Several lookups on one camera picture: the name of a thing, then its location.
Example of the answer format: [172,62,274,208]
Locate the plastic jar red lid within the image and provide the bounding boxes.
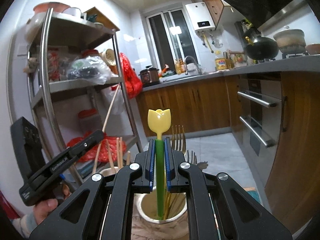
[77,109,101,136]

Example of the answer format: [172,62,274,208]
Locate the wooden end cabinet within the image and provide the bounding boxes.
[264,70,320,233]

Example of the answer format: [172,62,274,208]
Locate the chrome kitchen faucet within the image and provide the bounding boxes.
[184,56,201,76]

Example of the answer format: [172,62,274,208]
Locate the stainless steel shelf rack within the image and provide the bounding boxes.
[27,7,143,182]

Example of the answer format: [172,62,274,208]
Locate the sliding glass window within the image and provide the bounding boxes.
[146,8,198,73]

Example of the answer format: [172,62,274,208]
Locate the white enamel cup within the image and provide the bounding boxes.
[62,7,82,18]

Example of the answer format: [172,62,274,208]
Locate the cream ceramic utensil holder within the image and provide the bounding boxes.
[99,164,132,178]

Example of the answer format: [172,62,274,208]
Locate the black wok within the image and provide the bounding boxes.
[243,37,279,61]

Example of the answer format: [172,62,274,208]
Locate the long wooden chopstick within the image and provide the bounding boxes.
[92,85,121,175]

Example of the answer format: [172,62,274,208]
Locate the wooden upper cabinets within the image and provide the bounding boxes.
[202,0,232,30]

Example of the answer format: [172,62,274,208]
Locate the pink bowl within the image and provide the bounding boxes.
[305,43,320,56]

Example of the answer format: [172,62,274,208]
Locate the gold fork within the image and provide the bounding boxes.
[171,124,187,155]

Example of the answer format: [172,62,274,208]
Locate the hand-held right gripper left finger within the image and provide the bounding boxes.
[29,139,156,240]

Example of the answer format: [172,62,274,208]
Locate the small yellow oil bottles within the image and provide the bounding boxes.
[175,59,187,75]

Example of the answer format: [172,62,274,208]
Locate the brown cardboard box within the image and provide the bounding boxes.
[83,6,121,32]

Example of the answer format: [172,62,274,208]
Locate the wooden lower cabinets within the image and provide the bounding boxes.
[136,76,238,137]

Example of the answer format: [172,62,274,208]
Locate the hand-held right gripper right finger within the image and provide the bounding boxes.
[164,138,292,240]

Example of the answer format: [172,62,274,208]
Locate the hanging red plastic bag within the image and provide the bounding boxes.
[119,52,143,99]

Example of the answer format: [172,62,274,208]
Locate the printed snack packet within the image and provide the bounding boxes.
[47,49,61,82]

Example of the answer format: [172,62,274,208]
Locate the red plastic stool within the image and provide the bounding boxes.
[0,190,21,221]

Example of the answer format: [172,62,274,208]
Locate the large red plastic bag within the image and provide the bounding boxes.
[67,132,127,163]

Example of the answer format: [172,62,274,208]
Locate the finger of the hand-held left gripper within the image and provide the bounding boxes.
[66,130,104,159]

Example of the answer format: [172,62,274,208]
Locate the dark red pressure cooker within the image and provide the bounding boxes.
[139,65,161,86]

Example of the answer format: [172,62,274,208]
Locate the cream plastic colander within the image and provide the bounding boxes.
[100,48,118,67]

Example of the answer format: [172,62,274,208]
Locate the silver fork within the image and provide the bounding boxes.
[186,150,198,167]

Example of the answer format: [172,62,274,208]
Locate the person's left hand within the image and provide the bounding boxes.
[33,180,71,226]

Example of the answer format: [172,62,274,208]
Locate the wooden cabinets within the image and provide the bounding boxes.
[136,76,238,137]
[202,0,232,30]

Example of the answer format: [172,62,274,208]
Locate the black spice rack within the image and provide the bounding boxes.
[235,19,261,46]

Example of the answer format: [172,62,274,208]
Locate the orange bowl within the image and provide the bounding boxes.
[33,2,71,15]

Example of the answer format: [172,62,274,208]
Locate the yellow tulip spoon green handle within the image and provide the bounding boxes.
[147,108,172,220]

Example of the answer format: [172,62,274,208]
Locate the black range hood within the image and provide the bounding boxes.
[217,0,311,31]

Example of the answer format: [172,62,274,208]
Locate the white water heater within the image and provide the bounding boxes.
[185,2,217,32]

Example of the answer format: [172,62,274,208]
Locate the white marble utensil holder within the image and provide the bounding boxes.
[131,192,189,240]

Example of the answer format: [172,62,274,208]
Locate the white casserole pot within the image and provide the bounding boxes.
[273,29,306,54]

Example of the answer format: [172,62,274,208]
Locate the clear plastic bag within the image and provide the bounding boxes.
[66,55,112,85]

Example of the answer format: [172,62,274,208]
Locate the built-in steel oven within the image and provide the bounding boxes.
[237,74,282,176]

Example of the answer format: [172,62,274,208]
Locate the person's left forearm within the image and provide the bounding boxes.
[11,211,38,239]

